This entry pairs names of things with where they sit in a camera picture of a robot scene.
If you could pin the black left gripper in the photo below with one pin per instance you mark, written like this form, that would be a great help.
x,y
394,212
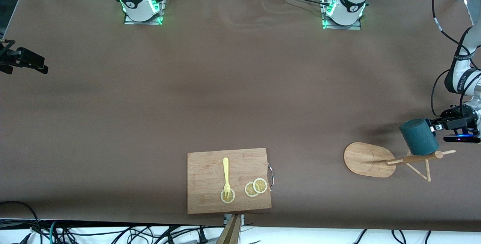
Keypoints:
x,y
457,121

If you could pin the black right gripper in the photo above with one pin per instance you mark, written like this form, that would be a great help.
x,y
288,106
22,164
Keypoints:
x,y
23,57

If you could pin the dark teal cup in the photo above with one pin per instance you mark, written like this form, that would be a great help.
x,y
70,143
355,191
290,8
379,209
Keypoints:
x,y
419,138

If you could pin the wooden cup rack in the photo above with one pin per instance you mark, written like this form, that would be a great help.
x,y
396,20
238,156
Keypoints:
x,y
364,159

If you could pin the brown table cover sheet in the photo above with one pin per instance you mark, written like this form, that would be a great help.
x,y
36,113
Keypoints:
x,y
188,86

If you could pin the dried lemon slice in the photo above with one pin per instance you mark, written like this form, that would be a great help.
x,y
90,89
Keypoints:
x,y
260,185
231,198
248,190

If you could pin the wooden cutting board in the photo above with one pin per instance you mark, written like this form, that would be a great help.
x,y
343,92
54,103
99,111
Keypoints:
x,y
210,168

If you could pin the yellow plastic fork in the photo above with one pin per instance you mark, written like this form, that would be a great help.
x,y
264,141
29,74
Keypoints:
x,y
226,172

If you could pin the wooden stick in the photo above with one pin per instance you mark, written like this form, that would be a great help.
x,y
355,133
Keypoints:
x,y
231,232

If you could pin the small metal bracket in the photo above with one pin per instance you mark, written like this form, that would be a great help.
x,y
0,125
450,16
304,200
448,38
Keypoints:
x,y
242,219

